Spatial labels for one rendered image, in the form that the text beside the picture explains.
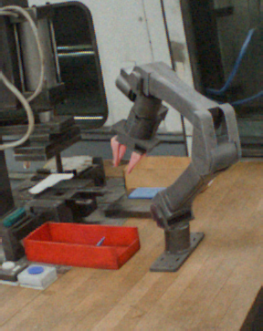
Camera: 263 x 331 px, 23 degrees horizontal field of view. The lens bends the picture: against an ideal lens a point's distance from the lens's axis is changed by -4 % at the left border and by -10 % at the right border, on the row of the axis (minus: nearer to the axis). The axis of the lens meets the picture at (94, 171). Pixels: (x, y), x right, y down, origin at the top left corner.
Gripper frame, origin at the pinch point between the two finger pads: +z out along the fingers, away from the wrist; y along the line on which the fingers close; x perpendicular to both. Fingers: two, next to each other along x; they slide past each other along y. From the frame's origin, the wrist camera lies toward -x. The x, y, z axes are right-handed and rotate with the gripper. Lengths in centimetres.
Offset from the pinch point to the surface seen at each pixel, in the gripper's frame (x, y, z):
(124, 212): -17.0, 0.2, 21.8
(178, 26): -69, 21, -18
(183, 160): -46.8, -2.4, 15.2
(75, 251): 13.2, -1.2, 17.6
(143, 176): -35.2, 4.2, 20.0
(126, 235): 1.6, -7.6, 14.6
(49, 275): 23.0, -1.0, 20.2
